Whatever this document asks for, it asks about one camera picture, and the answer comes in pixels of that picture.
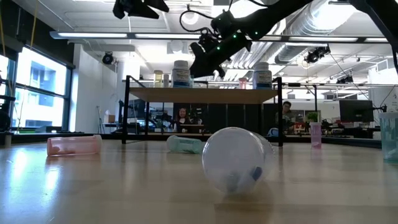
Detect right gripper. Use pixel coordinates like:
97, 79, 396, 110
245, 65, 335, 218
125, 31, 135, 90
189, 37, 252, 78

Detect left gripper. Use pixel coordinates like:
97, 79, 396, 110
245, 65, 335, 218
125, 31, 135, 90
112, 0, 170, 20

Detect yellow pill bottle white cap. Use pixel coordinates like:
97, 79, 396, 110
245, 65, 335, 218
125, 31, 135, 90
153, 69, 164, 88

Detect pale purple pill bottle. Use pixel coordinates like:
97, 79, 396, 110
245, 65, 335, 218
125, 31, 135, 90
310, 121, 323, 149

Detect wooden shelf black metal legs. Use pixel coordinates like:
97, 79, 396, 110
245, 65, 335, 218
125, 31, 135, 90
121, 74, 284, 147

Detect large white bottle blue label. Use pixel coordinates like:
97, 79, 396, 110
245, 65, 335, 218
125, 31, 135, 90
252, 61, 273, 90
170, 60, 191, 89

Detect long linear ceiling light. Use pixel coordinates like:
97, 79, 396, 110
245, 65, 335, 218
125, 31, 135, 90
49, 30, 398, 44

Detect round black ceiling speaker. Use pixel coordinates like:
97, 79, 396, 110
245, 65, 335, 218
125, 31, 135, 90
101, 51, 114, 65

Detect person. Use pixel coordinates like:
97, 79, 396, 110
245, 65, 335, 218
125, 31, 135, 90
275, 100, 296, 134
172, 107, 203, 134

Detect dark laptop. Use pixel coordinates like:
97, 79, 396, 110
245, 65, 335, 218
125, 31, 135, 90
179, 123, 205, 134

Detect large clear plastic bottle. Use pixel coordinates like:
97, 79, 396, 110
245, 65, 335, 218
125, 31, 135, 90
201, 126, 276, 195

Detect green potted plant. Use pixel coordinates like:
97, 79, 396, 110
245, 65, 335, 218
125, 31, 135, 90
306, 111, 320, 124

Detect thin tripod stand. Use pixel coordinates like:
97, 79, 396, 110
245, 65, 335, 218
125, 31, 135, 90
95, 105, 105, 134

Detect black computer monitor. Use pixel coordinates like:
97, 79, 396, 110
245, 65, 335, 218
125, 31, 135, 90
338, 99, 375, 123

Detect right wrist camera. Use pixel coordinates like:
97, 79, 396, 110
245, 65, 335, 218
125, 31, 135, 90
190, 29, 220, 63

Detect white ring light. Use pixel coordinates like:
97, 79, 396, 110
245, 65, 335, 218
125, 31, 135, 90
181, 9, 200, 26

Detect yellow cable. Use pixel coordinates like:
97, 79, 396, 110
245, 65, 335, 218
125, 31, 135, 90
29, 0, 39, 50

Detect black ceiling camera rig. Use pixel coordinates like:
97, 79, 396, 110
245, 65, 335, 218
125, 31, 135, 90
335, 74, 355, 85
303, 45, 331, 64

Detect silver ventilation duct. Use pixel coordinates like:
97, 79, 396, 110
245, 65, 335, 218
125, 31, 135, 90
273, 0, 358, 65

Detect large window black frame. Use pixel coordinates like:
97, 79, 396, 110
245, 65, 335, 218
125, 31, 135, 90
0, 46, 74, 133

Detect black aluminium table frame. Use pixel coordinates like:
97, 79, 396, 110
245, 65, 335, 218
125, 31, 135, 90
0, 132, 383, 149

